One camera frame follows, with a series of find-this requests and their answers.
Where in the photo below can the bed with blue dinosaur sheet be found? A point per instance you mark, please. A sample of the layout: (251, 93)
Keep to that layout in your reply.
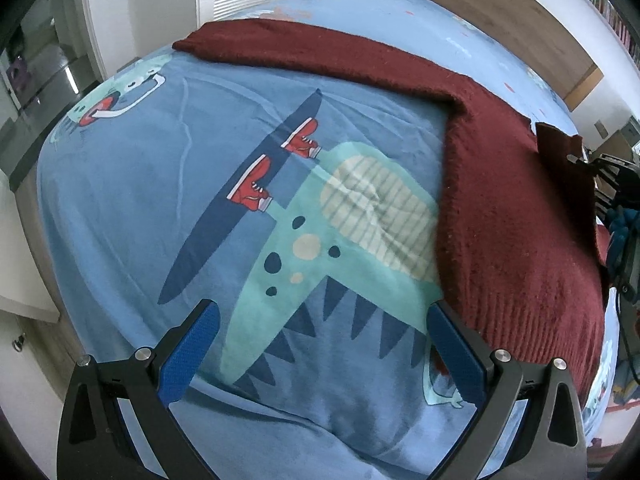
(200, 160)

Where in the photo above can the row of books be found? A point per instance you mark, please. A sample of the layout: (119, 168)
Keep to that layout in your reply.
(607, 7)

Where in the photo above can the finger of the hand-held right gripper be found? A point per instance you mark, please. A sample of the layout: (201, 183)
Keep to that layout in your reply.
(612, 172)

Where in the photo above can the white wardrobe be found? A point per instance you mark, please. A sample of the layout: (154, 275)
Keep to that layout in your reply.
(150, 0)

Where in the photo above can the wooden bed headboard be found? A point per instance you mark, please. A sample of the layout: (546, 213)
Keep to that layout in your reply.
(500, 0)

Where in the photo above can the white low cabinet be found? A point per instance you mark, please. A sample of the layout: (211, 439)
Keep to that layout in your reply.
(20, 260)

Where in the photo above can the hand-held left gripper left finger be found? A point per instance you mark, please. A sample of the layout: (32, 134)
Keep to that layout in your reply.
(192, 355)

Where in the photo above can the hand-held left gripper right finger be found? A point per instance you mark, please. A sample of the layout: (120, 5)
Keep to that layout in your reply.
(452, 355)

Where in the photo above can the dark red knit sweater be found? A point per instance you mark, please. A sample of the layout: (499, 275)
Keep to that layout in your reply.
(500, 210)

